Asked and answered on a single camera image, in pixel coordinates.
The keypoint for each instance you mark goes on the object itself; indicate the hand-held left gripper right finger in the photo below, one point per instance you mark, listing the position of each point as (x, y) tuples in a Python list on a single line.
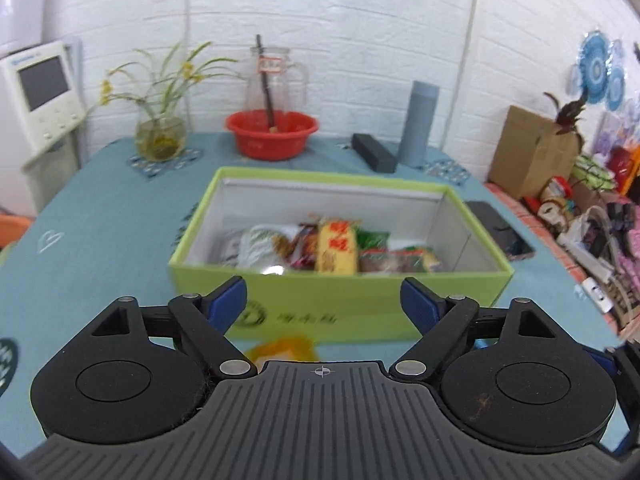
[(420, 305)]

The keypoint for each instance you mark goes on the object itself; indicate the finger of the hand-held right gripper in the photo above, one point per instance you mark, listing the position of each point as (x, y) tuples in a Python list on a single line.
[(600, 360)]

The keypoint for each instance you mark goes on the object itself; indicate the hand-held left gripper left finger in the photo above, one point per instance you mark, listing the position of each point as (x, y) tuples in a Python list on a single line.
[(227, 302)]

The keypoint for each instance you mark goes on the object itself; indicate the green-edged clear cookie packet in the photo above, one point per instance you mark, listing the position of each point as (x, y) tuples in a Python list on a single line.
[(427, 259)]

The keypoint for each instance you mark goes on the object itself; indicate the clear bag of brown snacks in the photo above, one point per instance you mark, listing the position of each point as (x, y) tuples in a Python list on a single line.
[(385, 260)]

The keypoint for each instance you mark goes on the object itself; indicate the silver snack bag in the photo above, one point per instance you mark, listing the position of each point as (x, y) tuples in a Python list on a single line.
[(255, 250)]

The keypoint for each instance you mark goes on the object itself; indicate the green cardboard box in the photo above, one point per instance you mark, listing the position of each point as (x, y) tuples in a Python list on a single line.
[(350, 310)]

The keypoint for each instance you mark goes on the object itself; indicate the orange peanut snack packet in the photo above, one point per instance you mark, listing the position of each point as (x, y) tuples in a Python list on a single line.
[(285, 350)]

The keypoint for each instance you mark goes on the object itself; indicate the green snack packet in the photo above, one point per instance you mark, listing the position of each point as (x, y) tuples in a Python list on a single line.
[(372, 237)]

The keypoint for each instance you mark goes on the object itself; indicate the yellow snack packet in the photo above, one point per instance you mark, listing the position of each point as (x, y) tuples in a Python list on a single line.
[(337, 247)]

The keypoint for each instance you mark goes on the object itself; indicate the white power strip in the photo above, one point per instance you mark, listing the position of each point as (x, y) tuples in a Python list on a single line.
[(585, 257)]

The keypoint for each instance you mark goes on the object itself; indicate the dark smartphone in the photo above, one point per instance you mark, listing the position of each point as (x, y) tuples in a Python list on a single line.
[(500, 232)]

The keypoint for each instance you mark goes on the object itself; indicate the teal printed tablecloth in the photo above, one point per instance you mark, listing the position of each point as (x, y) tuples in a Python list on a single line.
[(100, 220)]

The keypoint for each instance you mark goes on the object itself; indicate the black rectangular case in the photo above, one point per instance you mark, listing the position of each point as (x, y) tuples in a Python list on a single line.
[(375, 152)]

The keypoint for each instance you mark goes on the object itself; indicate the red plastic basin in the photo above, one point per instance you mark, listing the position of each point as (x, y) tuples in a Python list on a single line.
[(272, 145)]

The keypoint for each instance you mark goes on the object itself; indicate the glass vase with plant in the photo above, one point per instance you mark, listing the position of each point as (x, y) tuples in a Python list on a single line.
[(160, 142)]

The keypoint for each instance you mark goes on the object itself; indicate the grey-blue tumbler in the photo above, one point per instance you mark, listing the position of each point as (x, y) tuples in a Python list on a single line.
[(417, 125)]

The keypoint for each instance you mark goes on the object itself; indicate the brown cardboard box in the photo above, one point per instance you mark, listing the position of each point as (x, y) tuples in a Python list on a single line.
[(530, 155)]

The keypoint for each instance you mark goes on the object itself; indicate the glass pitcher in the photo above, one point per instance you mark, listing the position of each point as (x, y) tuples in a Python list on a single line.
[(275, 85)]

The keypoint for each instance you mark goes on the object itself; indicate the orange plastic stool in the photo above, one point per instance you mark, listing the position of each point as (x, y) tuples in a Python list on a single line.
[(15, 227)]

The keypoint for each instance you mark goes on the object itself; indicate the dark red potted plant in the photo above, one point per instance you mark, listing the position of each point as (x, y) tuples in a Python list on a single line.
[(570, 112)]

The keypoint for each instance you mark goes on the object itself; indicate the small blue paper fan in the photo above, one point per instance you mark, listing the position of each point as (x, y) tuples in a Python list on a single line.
[(617, 77)]

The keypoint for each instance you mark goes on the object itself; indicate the white machine with screen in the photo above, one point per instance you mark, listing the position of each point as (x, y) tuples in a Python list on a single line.
[(45, 85)]

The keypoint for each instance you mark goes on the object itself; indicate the large blue paper fan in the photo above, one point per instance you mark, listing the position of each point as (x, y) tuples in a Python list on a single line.
[(595, 67)]

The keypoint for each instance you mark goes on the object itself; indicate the white purple water purifier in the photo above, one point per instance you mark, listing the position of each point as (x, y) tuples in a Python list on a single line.
[(20, 5)]

